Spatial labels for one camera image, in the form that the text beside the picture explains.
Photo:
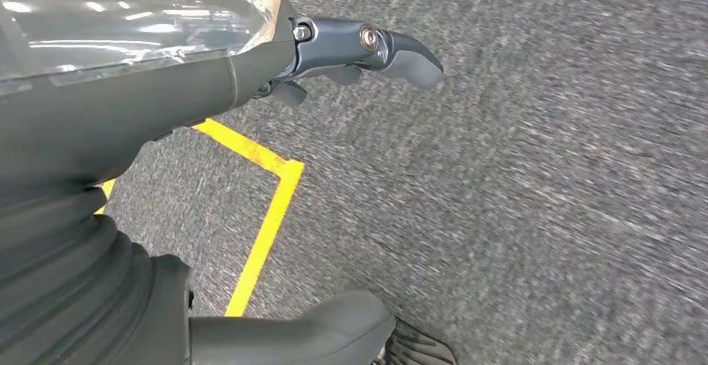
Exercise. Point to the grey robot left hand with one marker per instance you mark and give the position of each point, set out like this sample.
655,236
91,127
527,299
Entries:
110,102

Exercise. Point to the yellow floor tape square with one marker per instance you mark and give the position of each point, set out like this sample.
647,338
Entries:
265,241

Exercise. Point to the black robot foot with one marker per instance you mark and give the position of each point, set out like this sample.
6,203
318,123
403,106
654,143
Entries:
420,348

